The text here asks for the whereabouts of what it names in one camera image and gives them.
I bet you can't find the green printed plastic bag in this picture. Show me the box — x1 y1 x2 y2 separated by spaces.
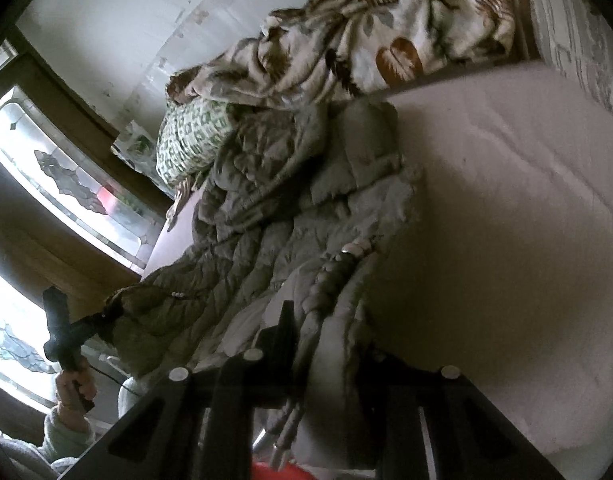
111 120 158 181

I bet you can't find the grey sleeve forearm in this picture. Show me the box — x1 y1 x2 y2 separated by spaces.
0 403 96 479

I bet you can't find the green white patterned pillow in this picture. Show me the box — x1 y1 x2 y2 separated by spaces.
156 98 237 186

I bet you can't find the window with glass panes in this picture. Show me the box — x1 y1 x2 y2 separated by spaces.
0 41 164 403

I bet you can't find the pink bed mattress sheet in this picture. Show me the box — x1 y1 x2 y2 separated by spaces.
366 63 613 479

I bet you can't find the striped grey white cushion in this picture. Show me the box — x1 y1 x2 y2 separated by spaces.
530 0 613 115

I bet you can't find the reddish brown headboard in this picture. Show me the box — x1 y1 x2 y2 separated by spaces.
516 0 540 60

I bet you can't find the olive quilted puffer jacket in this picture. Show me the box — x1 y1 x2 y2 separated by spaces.
111 100 419 469

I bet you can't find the beige striped cloth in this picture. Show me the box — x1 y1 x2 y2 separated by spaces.
164 176 198 232

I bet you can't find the leaf print fleece blanket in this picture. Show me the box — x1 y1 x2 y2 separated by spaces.
166 0 516 110

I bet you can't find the person left hand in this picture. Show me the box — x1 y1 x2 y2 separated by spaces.
56 356 97 430

